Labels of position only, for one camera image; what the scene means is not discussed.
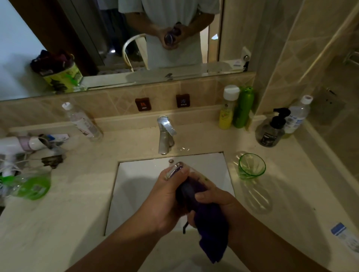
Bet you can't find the person's right hand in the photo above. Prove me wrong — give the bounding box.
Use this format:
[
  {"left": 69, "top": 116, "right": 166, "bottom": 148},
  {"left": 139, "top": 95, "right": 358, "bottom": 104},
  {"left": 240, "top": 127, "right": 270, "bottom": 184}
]
[{"left": 187, "top": 186, "right": 243, "bottom": 234}]

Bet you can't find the person's left hand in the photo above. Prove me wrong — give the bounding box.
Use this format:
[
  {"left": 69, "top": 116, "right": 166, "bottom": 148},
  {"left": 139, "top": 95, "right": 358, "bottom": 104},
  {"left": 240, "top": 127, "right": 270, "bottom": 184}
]
[{"left": 140, "top": 166, "right": 197, "bottom": 234}]

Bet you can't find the purple cloth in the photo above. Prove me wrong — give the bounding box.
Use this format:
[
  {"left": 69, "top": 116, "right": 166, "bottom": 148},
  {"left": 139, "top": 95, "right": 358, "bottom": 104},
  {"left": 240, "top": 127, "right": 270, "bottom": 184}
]
[{"left": 175, "top": 177, "right": 230, "bottom": 264}]

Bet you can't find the person's right forearm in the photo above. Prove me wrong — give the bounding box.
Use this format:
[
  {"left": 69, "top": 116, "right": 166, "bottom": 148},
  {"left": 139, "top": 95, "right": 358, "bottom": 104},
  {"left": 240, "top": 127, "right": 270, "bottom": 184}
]
[{"left": 226, "top": 203, "right": 333, "bottom": 272}]

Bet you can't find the person's left forearm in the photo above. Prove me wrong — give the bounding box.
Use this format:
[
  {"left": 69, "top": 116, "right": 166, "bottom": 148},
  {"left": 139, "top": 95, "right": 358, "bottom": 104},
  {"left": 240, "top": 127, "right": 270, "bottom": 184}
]
[{"left": 66, "top": 209, "right": 170, "bottom": 272}]

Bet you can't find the chrome faucet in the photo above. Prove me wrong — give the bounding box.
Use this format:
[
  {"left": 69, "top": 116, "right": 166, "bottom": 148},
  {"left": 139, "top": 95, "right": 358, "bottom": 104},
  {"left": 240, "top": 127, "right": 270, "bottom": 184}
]
[{"left": 157, "top": 115, "right": 178, "bottom": 156}]

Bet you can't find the white sink basin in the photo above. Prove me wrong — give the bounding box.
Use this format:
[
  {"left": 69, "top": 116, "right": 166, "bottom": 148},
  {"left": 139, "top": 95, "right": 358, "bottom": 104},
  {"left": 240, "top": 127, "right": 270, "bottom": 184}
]
[{"left": 104, "top": 151, "right": 236, "bottom": 238}]

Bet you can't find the green glass cup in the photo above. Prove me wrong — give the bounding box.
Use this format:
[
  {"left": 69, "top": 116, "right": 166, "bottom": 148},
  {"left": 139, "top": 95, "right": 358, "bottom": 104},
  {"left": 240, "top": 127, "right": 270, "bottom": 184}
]
[{"left": 238, "top": 153, "right": 266, "bottom": 180}]

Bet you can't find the brown cold tap label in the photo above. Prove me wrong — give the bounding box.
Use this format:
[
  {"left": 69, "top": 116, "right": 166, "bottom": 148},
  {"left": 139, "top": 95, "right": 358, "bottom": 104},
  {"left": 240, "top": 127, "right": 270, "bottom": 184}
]
[{"left": 176, "top": 94, "right": 191, "bottom": 109}]

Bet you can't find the yellow bottle with white cap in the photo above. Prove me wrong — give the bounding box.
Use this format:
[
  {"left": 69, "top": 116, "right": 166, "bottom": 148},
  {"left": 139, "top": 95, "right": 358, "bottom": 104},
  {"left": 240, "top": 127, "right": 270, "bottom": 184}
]
[{"left": 218, "top": 85, "right": 240, "bottom": 130}]

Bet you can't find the brown hot tap label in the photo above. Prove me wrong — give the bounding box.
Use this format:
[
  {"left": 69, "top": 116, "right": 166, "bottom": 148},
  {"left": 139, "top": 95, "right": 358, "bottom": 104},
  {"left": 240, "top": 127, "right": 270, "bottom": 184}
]
[{"left": 135, "top": 97, "right": 152, "bottom": 112}]

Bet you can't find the black pump dispenser bottle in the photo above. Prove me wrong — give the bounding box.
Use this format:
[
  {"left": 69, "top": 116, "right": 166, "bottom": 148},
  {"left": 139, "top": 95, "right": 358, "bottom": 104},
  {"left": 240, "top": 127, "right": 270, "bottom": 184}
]
[{"left": 256, "top": 108, "right": 291, "bottom": 148}]

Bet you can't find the clear plastic water bottle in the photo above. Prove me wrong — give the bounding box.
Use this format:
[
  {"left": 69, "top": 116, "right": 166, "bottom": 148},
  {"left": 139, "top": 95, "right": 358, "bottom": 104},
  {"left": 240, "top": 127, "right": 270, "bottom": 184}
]
[{"left": 62, "top": 102, "right": 104, "bottom": 142}]

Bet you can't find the clear bottle with blue label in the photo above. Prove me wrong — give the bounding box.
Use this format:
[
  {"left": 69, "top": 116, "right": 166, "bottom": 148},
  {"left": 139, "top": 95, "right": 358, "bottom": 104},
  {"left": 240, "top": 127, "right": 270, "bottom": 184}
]
[{"left": 282, "top": 95, "right": 313, "bottom": 138}]

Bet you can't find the white toothpaste tube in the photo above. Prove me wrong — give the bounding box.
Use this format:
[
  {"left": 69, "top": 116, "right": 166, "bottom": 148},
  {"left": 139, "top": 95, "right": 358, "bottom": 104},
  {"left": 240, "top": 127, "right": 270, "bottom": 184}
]
[{"left": 46, "top": 133, "right": 70, "bottom": 143}]

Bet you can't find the brown hair clip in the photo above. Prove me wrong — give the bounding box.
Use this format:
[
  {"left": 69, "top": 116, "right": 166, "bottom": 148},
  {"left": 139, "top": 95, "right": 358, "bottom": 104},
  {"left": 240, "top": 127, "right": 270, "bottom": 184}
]
[{"left": 42, "top": 154, "right": 64, "bottom": 169}]

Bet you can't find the blue and white packet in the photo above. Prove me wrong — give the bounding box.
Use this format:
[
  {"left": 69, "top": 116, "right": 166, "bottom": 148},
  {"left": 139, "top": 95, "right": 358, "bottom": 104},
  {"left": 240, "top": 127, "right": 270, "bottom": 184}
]
[{"left": 330, "top": 222, "right": 359, "bottom": 253}]

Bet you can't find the green translucent plastic bottle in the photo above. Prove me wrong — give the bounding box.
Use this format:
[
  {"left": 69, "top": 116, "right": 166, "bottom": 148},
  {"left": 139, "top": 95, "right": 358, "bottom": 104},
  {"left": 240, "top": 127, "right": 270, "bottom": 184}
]
[{"left": 0, "top": 171, "right": 52, "bottom": 201}]

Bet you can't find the white hair dryer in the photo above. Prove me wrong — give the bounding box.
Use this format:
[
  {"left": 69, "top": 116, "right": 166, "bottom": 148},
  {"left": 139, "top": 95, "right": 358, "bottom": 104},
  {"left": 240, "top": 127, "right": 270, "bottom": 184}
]
[{"left": 0, "top": 135, "right": 54, "bottom": 180}]

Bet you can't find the wall socket plate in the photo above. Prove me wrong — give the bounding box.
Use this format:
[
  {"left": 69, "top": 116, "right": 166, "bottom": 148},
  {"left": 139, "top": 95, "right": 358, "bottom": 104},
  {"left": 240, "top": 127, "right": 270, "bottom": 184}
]
[{"left": 310, "top": 87, "right": 346, "bottom": 125}]

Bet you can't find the white hair dryer cable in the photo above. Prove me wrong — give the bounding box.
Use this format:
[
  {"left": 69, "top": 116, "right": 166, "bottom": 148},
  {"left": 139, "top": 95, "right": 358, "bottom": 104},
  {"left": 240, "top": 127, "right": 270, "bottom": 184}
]
[{"left": 0, "top": 157, "right": 30, "bottom": 176}]

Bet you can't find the wall mirror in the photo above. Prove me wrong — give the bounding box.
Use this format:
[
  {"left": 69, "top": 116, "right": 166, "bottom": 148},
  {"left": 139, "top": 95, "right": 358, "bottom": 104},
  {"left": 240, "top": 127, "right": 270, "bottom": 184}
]
[{"left": 0, "top": 0, "right": 257, "bottom": 102}]

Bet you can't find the metal towel rail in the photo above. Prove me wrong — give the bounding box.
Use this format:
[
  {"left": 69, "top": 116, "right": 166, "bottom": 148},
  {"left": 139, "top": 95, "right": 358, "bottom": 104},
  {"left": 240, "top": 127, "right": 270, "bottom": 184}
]
[{"left": 343, "top": 48, "right": 359, "bottom": 67}]

